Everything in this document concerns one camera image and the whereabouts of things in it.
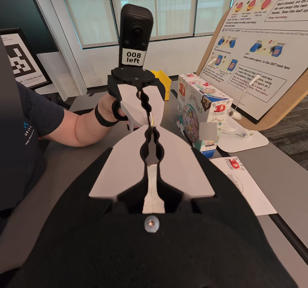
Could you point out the black wristband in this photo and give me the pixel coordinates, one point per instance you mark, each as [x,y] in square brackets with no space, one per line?
[102,120]

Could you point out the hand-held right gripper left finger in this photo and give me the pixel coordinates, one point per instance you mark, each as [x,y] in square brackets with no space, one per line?
[122,170]

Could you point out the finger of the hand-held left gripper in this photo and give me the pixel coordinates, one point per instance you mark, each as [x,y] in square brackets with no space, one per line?
[131,105]
[156,102]

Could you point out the yellow plastic bin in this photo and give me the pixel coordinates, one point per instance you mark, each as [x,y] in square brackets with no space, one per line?
[164,80]

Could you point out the folded paper instruction sheet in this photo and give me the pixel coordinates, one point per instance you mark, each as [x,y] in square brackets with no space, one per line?
[243,186]

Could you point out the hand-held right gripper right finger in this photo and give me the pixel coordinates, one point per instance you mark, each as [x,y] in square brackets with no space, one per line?
[184,170]

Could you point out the wooden instruction board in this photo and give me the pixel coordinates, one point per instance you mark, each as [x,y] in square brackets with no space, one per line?
[259,51]

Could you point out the white board stand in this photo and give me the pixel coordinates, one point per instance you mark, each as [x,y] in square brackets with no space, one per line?
[243,141]

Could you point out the white framed window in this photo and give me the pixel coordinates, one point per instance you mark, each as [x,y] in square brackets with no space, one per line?
[144,11]

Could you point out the framed marker sign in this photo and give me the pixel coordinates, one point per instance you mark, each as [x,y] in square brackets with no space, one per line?
[21,59]

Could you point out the colourful puzzle piece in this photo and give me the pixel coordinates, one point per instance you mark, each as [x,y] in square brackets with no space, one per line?
[151,119]

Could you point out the colourful puzzle box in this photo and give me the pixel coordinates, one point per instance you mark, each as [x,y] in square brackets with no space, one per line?
[204,105]

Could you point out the person's left hand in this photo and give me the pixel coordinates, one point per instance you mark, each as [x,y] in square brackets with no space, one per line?
[107,106]

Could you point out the person's left forearm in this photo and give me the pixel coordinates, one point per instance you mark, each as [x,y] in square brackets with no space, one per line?
[79,129]

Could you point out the person in dark shirt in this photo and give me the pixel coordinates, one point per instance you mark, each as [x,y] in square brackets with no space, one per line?
[43,114]

